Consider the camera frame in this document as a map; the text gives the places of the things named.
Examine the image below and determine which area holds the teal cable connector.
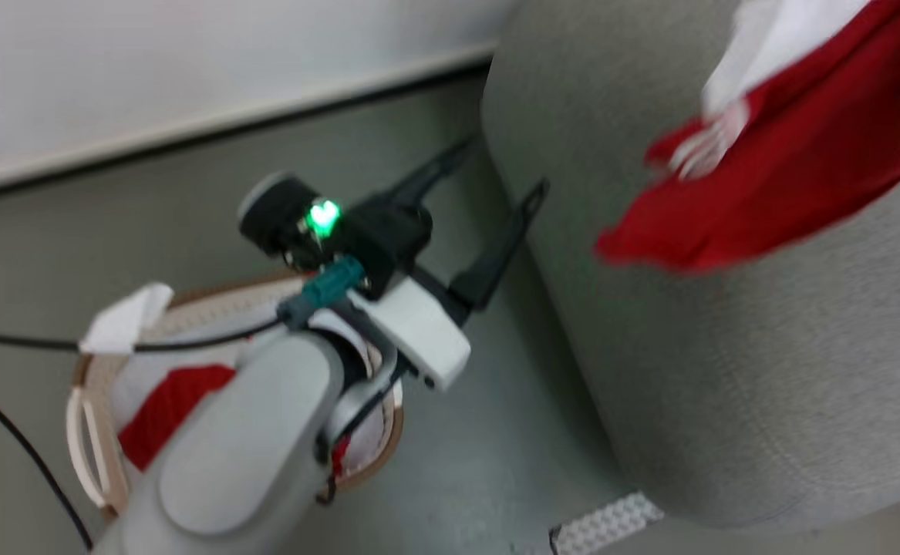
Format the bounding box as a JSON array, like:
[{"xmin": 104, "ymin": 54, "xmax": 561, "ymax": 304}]
[{"xmin": 276, "ymin": 256, "xmax": 366, "ymax": 330}]

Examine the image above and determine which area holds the white studded plate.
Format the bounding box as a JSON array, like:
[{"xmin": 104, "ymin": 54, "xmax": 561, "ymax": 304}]
[{"xmin": 548, "ymin": 492, "xmax": 666, "ymax": 555}]

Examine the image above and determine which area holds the grey fabric sofa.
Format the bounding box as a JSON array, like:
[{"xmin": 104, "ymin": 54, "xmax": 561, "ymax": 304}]
[{"xmin": 480, "ymin": 0, "xmax": 900, "ymax": 534}]

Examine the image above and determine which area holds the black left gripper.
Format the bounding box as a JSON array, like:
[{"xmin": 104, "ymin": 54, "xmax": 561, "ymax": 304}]
[{"xmin": 237, "ymin": 136, "xmax": 551, "ymax": 314}]

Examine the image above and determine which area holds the red and white shirt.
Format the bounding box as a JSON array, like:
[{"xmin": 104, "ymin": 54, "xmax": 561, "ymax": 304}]
[{"xmin": 594, "ymin": 0, "xmax": 900, "ymax": 275}]

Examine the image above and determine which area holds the round woven laundry basket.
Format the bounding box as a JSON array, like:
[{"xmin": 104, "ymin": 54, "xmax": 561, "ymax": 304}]
[{"xmin": 66, "ymin": 273, "xmax": 405, "ymax": 519}]

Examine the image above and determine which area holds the white cloth piece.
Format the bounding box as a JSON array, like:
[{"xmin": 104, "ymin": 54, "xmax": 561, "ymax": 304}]
[{"xmin": 79, "ymin": 282, "xmax": 176, "ymax": 356}]

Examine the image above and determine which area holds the thin black connector cable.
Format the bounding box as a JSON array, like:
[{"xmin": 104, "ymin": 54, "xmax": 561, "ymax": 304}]
[{"xmin": 0, "ymin": 318, "xmax": 290, "ymax": 355}]

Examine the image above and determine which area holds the red and white basket garment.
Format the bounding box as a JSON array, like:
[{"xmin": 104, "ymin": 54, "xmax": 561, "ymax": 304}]
[{"xmin": 110, "ymin": 308, "xmax": 398, "ymax": 480}]

